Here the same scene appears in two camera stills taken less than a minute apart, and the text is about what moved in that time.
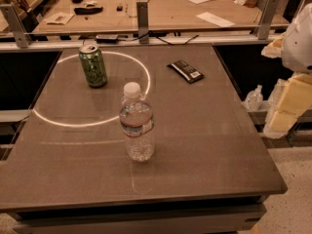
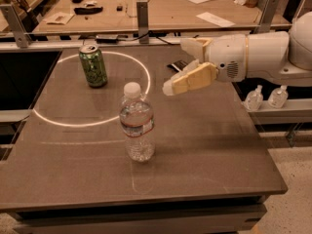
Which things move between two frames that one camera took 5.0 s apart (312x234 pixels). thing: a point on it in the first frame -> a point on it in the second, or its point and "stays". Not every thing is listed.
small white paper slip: (214, 19) stays
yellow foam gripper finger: (293, 97) -> (200, 76)
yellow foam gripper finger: (274, 49) -> (195, 47)
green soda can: (94, 65) stays
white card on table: (60, 18) stays
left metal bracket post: (22, 38) stays
